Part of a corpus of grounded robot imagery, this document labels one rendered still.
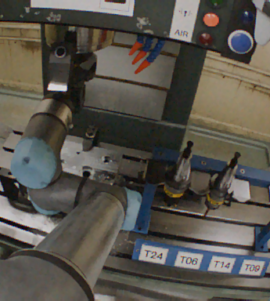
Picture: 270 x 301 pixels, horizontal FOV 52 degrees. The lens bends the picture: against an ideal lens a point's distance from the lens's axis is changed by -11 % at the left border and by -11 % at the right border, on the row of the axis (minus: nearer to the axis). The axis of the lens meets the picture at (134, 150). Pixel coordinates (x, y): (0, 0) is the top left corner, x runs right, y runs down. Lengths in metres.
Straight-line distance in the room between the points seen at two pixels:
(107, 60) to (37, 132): 0.76
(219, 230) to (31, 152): 0.75
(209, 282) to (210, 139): 1.06
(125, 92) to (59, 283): 1.11
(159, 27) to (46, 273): 0.33
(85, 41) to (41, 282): 0.49
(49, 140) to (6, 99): 1.56
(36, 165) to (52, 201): 0.12
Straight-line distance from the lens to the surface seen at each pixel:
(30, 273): 0.22
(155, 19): 0.42
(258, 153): 1.90
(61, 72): 0.58
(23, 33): 1.79
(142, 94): 1.27
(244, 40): 0.42
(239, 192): 0.75
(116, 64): 1.21
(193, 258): 0.93
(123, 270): 0.92
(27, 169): 0.47
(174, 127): 1.38
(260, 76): 1.66
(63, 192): 0.54
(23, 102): 1.97
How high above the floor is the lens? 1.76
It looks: 46 degrees down
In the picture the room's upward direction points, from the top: 10 degrees clockwise
